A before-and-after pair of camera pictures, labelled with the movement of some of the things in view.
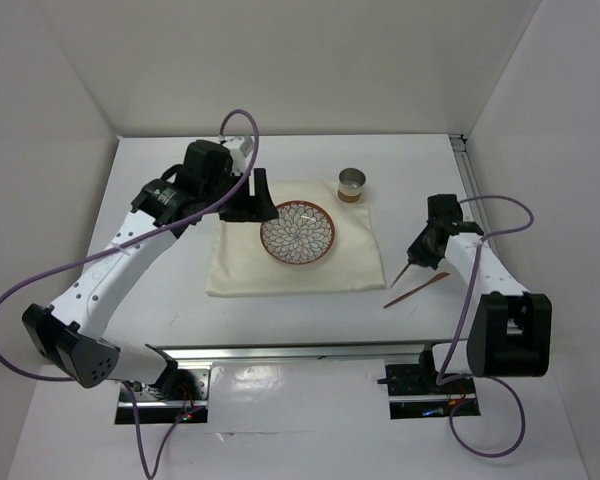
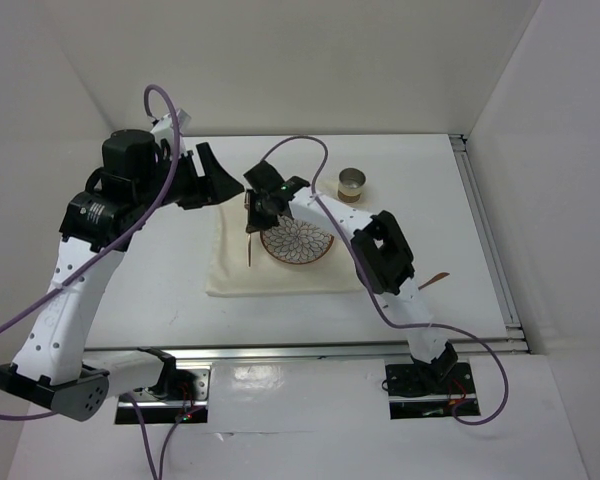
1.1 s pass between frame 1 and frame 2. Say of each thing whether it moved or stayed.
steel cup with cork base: stayed
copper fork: moved
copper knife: stayed
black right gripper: moved
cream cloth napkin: stayed
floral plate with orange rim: stayed
